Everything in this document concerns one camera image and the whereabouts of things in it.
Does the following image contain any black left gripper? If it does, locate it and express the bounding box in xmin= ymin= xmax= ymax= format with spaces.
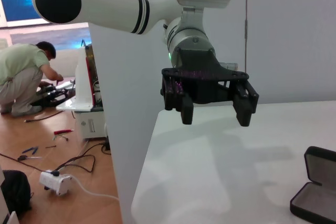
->
xmin=160 ymin=48 xmax=260 ymax=127

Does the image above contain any black glasses case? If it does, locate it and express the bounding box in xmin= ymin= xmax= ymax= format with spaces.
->
xmin=289 ymin=145 xmax=336 ymax=224

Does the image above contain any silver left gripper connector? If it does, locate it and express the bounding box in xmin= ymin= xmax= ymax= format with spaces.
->
xmin=219 ymin=62 xmax=238 ymax=71

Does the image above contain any white machine cabinet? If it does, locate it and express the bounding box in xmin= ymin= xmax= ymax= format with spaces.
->
xmin=56 ymin=44 xmax=109 ymax=141

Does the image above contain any black equipment on floor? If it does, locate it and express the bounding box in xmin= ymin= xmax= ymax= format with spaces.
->
xmin=30 ymin=82 xmax=77 ymax=109

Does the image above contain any white power strip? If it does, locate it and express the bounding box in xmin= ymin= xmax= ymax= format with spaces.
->
xmin=39 ymin=170 xmax=73 ymax=196

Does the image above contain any person in green shirt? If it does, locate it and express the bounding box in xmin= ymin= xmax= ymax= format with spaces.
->
xmin=0 ymin=41 xmax=64 ymax=118

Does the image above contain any black bag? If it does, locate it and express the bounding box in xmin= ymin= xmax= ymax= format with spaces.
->
xmin=0 ymin=169 xmax=34 ymax=218

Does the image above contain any white power cable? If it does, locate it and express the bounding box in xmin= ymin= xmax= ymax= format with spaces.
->
xmin=69 ymin=176 xmax=121 ymax=201

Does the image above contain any black floor cable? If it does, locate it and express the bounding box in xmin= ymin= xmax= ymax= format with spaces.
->
xmin=0 ymin=142 xmax=112 ymax=176

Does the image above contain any blue handled tool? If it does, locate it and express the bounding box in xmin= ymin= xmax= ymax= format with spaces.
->
xmin=22 ymin=146 xmax=39 ymax=155

